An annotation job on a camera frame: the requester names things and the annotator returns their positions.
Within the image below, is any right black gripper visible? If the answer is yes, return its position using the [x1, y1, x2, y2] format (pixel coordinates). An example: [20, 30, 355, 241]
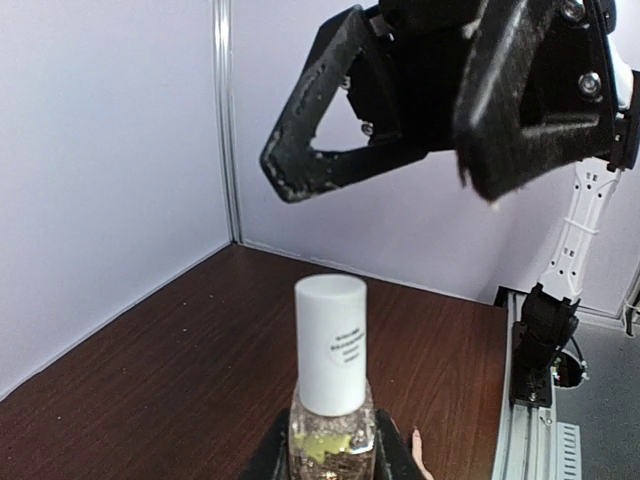
[260, 1, 639, 203]

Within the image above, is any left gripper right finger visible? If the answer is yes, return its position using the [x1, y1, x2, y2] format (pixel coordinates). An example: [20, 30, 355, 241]
[373, 409, 424, 480]

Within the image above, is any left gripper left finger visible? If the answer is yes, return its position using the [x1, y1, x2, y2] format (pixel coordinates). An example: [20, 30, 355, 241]
[242, 409, 290, 480]

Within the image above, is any glitter nail polish bottle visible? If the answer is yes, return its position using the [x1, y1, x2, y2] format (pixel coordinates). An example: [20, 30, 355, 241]
[288, 274, 376, 479]

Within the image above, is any right round circuit board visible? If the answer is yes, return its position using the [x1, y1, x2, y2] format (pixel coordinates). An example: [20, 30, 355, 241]
[551, 351, 589, 389]

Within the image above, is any right aluminium frame post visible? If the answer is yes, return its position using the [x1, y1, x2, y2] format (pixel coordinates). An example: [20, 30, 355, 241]
[211, 0, 243, 244]

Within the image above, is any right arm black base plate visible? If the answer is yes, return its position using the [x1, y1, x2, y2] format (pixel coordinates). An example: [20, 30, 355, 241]
[509, 322, 555, 408]

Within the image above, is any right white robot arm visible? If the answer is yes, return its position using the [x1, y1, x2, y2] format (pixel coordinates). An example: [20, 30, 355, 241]
[260, 1, 639, 405]

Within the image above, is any person's bare hand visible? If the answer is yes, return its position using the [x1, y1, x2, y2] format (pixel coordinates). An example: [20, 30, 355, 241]
[391, 419, 435, 480]

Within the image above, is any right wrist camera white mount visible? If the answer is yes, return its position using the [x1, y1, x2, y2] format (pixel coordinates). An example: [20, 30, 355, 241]
[609, 40, 634, 111]

